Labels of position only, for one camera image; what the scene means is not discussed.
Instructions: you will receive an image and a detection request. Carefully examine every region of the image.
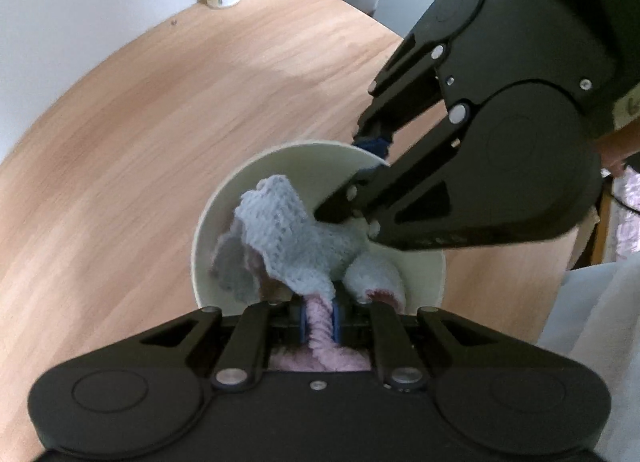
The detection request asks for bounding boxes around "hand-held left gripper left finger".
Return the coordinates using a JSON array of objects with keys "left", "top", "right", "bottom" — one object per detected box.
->
[{"left": 140, "top": 302, "right": 307, "bottom": 390}]

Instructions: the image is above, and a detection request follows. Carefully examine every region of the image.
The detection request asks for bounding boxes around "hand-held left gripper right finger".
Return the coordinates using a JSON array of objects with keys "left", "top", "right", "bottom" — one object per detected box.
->
[{"left": 331, "top": 299, "right": 496, "bottom": 391}]

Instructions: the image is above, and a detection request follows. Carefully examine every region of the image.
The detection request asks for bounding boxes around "grey and pink cloth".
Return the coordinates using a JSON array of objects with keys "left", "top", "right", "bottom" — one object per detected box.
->
[{"left": 209, "top": 174, "right": 407, "bottom": 373}]

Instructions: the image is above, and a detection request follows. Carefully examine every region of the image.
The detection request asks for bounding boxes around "pale yellow bowl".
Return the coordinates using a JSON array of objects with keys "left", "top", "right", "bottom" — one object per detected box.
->
[{"left": 191, "top": 140, "right": 447, "bottom": 318}]

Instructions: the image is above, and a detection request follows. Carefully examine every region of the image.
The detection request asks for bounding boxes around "white cloth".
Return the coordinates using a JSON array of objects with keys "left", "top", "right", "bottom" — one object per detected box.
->
[{"left": 537, "top": 252, "right": 640, "bottom": 462}]

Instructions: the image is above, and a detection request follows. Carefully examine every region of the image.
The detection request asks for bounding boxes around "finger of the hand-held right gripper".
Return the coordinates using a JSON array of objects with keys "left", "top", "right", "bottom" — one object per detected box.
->
[
  {"left": 314, "top": 102, "right": 476, "bottom": 249},
  {"left": 351, "top": 34, "right": 451, "bottom": 163}
]

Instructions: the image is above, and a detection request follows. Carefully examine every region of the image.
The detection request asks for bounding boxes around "person's right hand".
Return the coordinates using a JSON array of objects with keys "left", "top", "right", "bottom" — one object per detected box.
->
[{"left": 596, "top": 119, "right": 640, "bottom": 177}]

